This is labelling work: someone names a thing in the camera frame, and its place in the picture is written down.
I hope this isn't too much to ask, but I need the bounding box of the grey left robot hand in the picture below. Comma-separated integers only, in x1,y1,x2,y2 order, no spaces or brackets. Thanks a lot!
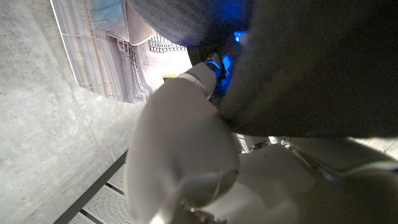
124,60,398,224

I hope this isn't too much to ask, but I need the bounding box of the black backpack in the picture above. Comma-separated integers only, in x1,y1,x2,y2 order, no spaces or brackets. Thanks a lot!
127,0,398,139

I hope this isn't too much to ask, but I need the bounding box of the printed sofa room backdrop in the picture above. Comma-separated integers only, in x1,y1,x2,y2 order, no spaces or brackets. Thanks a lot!
49,0,193,103

